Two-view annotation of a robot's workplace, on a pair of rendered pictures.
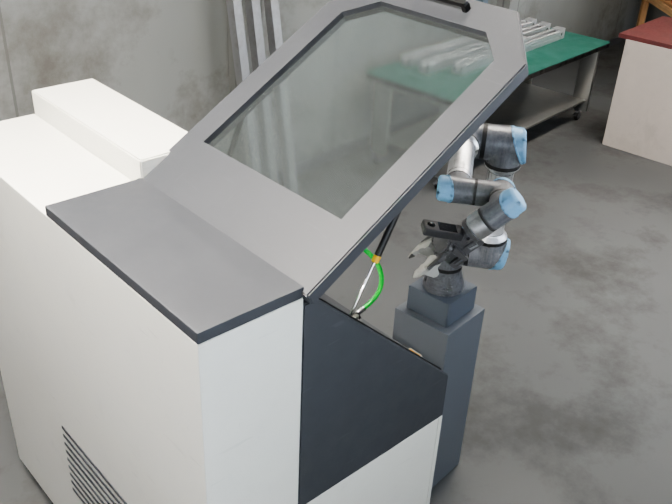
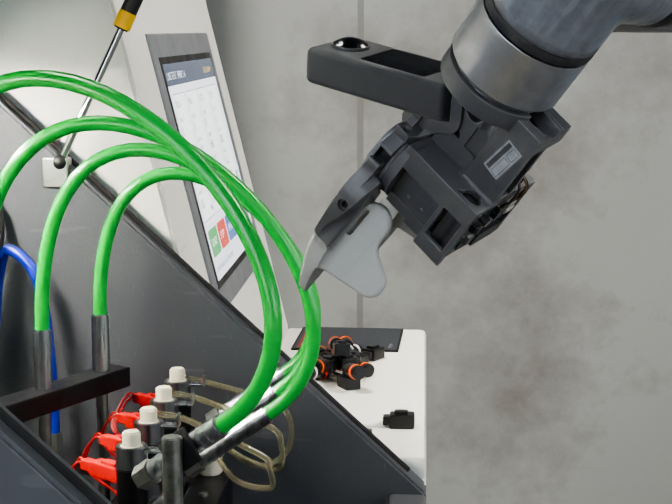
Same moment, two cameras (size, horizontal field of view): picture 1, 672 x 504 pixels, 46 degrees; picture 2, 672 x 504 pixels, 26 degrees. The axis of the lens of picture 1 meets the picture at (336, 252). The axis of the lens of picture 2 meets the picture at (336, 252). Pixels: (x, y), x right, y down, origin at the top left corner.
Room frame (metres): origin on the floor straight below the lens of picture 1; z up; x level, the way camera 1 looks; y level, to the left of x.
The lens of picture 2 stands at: (1.23, -0.95, 1.45)
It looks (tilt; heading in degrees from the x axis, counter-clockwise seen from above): 9 degrees down; 47
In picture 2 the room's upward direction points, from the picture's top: straight up
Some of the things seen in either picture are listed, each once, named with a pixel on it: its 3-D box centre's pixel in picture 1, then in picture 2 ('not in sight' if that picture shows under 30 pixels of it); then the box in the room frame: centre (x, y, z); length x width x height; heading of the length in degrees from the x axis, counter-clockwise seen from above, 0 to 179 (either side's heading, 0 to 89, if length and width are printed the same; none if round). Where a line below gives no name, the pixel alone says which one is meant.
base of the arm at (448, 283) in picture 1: (444, 273); not in sight; (2.44, -0.40, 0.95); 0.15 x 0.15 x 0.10
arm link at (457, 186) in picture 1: (461, 161); not in sight; (2.22, -0.37, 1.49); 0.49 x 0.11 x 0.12; 170
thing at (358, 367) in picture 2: not in sight; (344, 354); (2.58, 0.47, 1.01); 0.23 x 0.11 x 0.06; 43
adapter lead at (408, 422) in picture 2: not in sight; (363, 418); (2.41, 0.26, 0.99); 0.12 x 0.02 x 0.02; 132
